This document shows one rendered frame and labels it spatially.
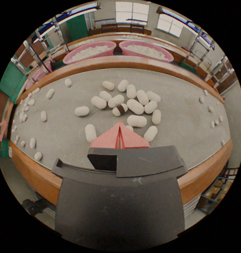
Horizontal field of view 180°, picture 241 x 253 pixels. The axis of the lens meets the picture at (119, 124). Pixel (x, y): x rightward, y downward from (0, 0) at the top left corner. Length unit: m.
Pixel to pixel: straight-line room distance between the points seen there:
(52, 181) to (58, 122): 0.15
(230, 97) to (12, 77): 5.39
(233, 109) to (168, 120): 4.39
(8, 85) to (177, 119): 1.09
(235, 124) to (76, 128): 4.57
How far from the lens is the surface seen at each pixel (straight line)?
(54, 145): 0.22
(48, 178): 0.24
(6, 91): 0.93
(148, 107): 0.15
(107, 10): 5.24
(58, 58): 0.71
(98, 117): 0.16
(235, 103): 4.52
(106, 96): 0.16
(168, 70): 0.30
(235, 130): 4.49
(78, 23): 2.97
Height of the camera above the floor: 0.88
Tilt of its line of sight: 76 degrees down
